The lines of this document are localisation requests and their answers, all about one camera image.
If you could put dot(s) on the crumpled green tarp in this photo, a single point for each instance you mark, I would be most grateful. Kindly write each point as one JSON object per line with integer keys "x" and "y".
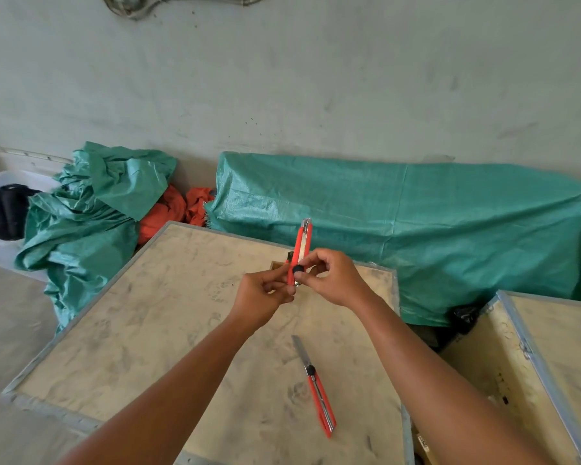
{"x": 92, "y": 213}

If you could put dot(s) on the open wooden crate metal edges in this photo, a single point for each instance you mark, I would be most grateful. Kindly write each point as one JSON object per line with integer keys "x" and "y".
{"x": 537, "y": 372}

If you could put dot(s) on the red utility knife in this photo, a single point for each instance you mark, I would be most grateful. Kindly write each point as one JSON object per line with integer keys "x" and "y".
{"x": 319, "y": 392}
{"x": 300, "y": 246}

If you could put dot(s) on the person's right forearm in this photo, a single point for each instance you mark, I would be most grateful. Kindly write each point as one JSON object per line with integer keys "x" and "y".
{"x": 440, "y": 387}

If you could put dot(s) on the black cloth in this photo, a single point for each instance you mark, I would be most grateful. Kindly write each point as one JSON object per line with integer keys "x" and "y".
{"x": 5, "y": 210}

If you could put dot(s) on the white plastic bin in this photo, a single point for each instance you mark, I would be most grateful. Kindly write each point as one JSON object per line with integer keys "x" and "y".
{"x": 0, "y": 251}

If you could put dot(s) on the person's left thumb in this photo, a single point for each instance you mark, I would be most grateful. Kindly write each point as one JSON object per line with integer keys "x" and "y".
{"x": 273, "y": 282}

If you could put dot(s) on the black plastic bag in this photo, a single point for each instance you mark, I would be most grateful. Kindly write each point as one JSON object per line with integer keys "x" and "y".
{"x": 464, "y": 318}

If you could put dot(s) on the person's right thumb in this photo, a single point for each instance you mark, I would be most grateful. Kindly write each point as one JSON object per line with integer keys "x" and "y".
{"x": 314, "y": 279}

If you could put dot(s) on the person's left hand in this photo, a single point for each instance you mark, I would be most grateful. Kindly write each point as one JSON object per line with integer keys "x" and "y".
{"x": 254, "y": 302}

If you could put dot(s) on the person's left forearm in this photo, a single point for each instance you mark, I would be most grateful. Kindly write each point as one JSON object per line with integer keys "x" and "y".
{"x": 169, "y": 397}

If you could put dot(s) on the orange cloth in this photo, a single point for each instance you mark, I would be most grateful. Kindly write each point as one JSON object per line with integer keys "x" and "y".
{"x": 167, "y": 213}

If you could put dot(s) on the closed wooden crate metal edges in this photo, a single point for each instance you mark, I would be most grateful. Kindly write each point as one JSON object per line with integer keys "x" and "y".
{"x": 150, "y": 334}

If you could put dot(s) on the white wall pipe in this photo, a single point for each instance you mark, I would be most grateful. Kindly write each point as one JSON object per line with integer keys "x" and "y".
{"x": 34, "y": 154}

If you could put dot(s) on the person's right hand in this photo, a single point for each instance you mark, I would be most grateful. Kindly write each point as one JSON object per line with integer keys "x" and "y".
{"x": 339, "y": 280}

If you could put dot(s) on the large spread green tarp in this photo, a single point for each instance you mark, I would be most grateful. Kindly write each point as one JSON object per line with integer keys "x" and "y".
{"x": 416, "y": 227}

